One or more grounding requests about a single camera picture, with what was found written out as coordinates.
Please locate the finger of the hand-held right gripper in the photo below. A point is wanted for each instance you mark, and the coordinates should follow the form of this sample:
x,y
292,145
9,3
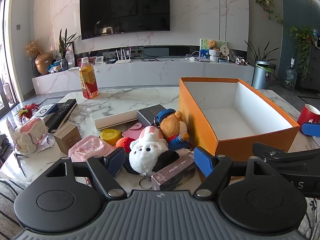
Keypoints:
x,y
311,129
265,150

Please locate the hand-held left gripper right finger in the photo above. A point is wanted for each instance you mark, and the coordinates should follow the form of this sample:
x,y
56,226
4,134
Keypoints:
x,y
203,162

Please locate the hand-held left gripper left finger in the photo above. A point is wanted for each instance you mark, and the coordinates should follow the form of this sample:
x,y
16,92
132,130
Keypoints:
x,y
116,160

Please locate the orange and red crochet fruit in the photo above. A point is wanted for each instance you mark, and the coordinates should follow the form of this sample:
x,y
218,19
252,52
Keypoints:
x,y
123,143

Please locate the yellow tape measure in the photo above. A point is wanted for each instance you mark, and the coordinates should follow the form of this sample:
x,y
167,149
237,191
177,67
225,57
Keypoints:
x,y
110,136

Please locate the white and black plush toy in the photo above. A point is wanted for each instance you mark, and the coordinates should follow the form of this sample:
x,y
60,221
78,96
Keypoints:
x,y
145,155

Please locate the orange cardboard box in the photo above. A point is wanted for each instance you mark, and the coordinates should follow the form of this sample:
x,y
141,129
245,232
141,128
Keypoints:
x,y
200,130

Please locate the dark photo card box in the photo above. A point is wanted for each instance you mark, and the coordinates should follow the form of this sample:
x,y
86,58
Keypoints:
x,y
172,173

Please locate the pink card wallet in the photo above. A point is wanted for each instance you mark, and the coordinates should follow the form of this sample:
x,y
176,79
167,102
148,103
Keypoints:
x,y
132,131

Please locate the small brown cardboard box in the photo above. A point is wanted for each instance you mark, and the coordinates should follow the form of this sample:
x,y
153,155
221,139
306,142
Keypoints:
x,y
67,138

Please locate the red cup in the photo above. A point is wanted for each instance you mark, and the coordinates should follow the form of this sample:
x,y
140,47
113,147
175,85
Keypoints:
x,y
308,115

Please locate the pink cap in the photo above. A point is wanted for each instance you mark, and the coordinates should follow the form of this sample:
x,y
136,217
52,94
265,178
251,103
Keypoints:
x,y
90,147

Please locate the floral grey cloth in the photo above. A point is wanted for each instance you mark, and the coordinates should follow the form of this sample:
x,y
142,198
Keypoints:
x,y
312,207

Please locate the long white box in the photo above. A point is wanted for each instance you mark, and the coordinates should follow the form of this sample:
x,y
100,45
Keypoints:
x,y
112,121

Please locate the bear plush in blue uniform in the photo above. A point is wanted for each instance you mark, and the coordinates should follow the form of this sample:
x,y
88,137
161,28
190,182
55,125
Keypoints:
x,y
172,127

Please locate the grey gift box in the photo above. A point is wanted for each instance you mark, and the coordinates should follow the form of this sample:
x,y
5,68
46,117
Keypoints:
x,y
147,116

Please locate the clear water jug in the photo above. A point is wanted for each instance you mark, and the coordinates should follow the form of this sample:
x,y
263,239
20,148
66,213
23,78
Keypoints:
x,y
290,78

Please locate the dark side cabinet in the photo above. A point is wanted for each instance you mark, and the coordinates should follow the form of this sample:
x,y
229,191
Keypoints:
x,y
311,72

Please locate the grey trash bin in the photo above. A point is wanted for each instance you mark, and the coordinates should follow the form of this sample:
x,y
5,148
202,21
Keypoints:
x,y
260,77

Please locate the black remote control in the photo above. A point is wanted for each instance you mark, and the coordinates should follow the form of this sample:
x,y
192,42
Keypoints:
x,y
61,112

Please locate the tea bottle with red label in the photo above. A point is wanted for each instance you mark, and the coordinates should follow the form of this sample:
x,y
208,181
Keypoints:
x,y
88,82

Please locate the blue and white box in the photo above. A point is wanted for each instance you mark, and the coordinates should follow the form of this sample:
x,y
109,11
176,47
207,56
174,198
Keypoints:
x,y
43,111

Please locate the potted vine plant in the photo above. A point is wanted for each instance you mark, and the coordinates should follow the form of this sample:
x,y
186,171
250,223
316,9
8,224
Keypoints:
x,y
302,40

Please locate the pink and white crochet toy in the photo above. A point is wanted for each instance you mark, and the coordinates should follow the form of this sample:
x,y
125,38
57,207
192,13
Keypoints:
x,y
30,135

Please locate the black and white cow figurine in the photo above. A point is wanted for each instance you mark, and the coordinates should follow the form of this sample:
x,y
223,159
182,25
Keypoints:
x,y
241,61

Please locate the white marble television cabinet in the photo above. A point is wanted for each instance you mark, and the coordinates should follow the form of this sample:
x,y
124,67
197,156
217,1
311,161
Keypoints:
x,y
150,75

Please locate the white router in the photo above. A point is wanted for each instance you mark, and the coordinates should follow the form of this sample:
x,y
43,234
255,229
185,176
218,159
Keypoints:
x,y
122,61

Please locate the small white display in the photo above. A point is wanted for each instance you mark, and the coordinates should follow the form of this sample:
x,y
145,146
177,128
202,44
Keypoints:
x,y
99,60

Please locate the red feather toy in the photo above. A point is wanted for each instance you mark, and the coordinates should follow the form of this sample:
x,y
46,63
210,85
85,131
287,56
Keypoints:
x,y
26,110

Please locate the round paper fan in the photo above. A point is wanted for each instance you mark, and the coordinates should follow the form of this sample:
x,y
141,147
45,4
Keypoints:
x,y
224,50

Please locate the green plant in blue vase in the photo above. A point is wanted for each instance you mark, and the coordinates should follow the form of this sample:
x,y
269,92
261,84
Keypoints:
x,y
64,63

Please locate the blue snack bag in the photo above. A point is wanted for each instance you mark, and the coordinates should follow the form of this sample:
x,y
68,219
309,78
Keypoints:
x,y
54,67

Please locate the striped grey cushion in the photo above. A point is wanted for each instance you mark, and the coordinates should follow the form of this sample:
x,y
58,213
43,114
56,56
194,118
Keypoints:
x,y
10,205

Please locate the painted canvas picture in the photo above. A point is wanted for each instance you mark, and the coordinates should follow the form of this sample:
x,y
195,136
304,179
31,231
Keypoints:
x,y
203,46

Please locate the small teddy bear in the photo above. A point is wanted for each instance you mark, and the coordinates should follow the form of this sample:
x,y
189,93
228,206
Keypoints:
x,y
212,44

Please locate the gold round vase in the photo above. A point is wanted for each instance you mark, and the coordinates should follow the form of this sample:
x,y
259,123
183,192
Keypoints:
x,y
43,63

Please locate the hanging green plant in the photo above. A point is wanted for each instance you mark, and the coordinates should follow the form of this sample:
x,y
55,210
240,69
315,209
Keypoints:
x,y
268,7

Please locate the dried flowers in dark vase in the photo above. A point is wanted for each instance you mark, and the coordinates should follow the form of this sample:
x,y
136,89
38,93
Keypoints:
x,y
32,47

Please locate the black television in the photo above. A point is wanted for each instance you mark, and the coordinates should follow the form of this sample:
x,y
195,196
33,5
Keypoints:
x,y
125,7

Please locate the glass sliding door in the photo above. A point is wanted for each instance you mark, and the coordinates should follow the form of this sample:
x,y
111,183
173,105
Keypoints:
x,y
5,42

